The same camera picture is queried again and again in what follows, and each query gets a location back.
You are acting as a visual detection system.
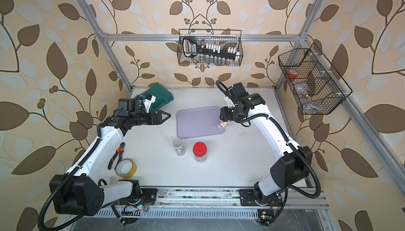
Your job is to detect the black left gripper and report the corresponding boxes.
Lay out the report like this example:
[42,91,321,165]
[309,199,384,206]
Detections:
[128,110,170,127]

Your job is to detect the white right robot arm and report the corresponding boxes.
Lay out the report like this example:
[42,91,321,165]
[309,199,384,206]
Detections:
[219,93,321,206]

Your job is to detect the orange black pliers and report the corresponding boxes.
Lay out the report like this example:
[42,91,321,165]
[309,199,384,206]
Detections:
[108,142,125,170]

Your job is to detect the red lidded clear jar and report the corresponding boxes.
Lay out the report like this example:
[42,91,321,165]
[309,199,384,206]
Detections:
[193,142,207,162]

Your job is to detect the black wire basket back wall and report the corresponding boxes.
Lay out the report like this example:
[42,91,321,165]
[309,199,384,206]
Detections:
[177,28,243,67]

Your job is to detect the black socket set holder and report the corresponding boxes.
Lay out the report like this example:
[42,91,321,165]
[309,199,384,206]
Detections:
[179,36,243,61]

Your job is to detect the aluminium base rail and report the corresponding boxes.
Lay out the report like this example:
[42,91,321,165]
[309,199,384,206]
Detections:
[67,186,330,220]

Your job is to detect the aluminium frame post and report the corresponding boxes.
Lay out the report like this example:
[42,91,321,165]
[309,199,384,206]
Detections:
[274,0,336,92]

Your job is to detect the green plastic block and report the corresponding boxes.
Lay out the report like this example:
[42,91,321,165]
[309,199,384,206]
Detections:
[135,84,174,112]

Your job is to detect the black wire basket wall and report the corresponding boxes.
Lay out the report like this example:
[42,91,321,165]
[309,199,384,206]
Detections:
[278,43,352,115]
[177,28,243,67]

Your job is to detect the red lidded jar in basket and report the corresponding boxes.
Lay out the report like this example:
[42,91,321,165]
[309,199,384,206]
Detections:
[288,69,299,80]

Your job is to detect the yellow tape roll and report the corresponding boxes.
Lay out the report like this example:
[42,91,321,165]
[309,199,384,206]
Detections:
[115,159,137,179]

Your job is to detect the lilac plastic tray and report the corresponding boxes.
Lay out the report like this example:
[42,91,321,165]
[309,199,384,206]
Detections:
[176,106,225,139]

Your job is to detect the black wire basket right wall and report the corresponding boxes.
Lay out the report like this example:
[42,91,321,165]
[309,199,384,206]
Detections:
[278,43,352,115]

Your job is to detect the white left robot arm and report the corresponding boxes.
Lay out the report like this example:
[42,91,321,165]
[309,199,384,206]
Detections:
[38,110,171,231]

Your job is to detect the clear jar of star candies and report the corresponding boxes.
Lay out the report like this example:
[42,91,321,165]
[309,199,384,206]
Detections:
[217,120,228,129]

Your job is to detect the open clear jar of candies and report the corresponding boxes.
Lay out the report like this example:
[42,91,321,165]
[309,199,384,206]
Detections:
[173,139,186,156]

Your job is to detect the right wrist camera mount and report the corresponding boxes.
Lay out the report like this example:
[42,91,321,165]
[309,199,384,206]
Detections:
[219,82,248,104]

